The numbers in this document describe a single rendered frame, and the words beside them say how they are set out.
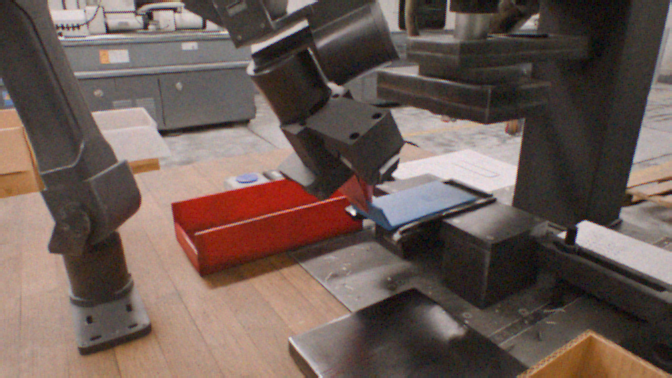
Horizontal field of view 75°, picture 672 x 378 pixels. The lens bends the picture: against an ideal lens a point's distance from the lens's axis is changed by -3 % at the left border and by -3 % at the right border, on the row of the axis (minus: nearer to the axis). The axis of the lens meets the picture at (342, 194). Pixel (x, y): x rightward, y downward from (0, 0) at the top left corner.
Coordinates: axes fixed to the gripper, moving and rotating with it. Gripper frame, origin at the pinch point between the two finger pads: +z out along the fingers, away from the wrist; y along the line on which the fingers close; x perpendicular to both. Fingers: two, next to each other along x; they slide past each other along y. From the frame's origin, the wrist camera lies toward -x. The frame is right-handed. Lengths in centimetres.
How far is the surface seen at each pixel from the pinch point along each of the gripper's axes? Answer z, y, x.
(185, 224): 0.1, -16.6, 24.0
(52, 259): -7.0, -32.7, 28.1
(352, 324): 3.8, -10.3, -7.6
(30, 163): 21, -59, 215
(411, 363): 4.4, -9.2, -15.0
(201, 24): 67, 114, 466
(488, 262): 7.8, 4.5, -11.7
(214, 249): -0.7, -15.6, 12.5
